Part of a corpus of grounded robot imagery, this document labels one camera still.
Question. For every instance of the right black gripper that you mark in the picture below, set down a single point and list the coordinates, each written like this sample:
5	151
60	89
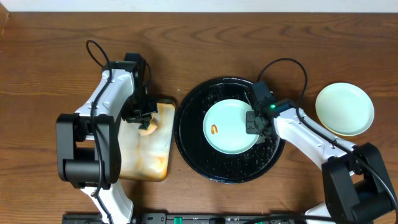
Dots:
250	123

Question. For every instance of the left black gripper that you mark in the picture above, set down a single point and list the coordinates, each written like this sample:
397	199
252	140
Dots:
140	115

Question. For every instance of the green yellow sponge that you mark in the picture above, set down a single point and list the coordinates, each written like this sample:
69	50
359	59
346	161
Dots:
147	128

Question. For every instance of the light blue plate front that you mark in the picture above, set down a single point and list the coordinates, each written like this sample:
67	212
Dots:
224	127

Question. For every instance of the light blue plate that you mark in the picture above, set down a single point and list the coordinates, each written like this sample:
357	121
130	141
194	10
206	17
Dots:
343	102
224	127

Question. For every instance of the yellow plate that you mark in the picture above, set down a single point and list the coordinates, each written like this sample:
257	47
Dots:
348	128

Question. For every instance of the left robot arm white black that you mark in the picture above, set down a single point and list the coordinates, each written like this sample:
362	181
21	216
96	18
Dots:
88	151

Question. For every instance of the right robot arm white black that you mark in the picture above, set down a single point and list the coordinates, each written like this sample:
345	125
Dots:
356	183

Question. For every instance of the rectangular soapy water tray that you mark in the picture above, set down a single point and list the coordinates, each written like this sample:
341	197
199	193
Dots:
145	156

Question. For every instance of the round black serving tray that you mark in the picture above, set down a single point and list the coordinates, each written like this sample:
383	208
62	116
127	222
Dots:
200	155

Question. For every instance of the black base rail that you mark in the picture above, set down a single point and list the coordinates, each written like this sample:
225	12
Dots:
161	218

